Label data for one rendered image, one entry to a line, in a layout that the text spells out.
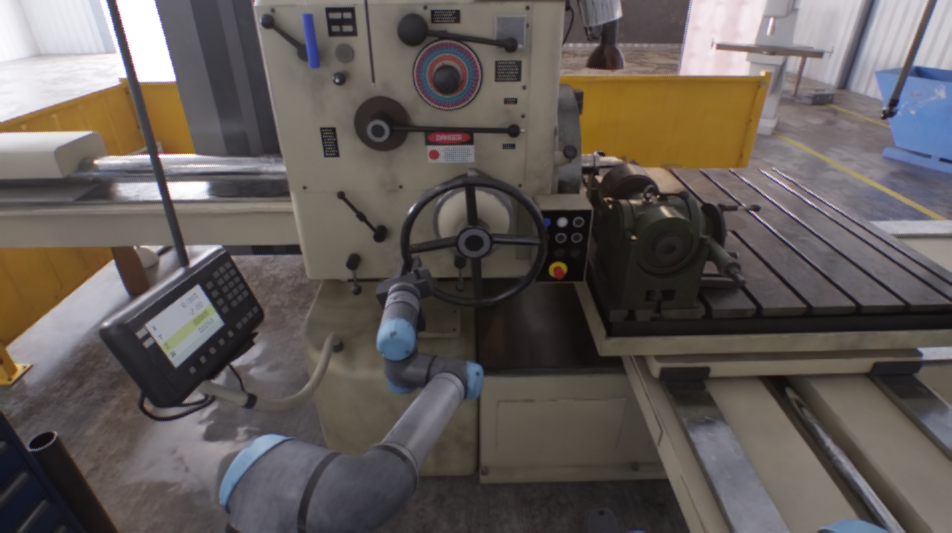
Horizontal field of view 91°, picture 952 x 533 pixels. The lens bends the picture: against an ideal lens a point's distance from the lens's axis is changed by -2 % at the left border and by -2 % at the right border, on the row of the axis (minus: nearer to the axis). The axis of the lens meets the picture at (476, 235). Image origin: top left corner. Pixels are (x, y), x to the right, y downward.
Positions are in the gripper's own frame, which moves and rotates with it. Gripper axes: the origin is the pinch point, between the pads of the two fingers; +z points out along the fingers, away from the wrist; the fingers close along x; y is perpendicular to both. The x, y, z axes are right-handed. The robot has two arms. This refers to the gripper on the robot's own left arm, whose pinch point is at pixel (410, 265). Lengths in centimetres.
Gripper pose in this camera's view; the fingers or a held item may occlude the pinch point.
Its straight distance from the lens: 126.1
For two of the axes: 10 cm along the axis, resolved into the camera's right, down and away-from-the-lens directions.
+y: -3.2, -8.3, -4.5
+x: -9.5, 2.9, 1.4
